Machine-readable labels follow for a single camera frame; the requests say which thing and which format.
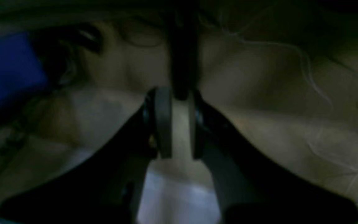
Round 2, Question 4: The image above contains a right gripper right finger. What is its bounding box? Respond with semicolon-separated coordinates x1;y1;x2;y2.
190;91;358;224

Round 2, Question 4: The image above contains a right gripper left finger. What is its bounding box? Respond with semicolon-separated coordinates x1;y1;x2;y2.
0;87;173;224

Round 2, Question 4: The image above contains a blue plastic bin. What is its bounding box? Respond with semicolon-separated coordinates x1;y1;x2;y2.
0;32;48;112

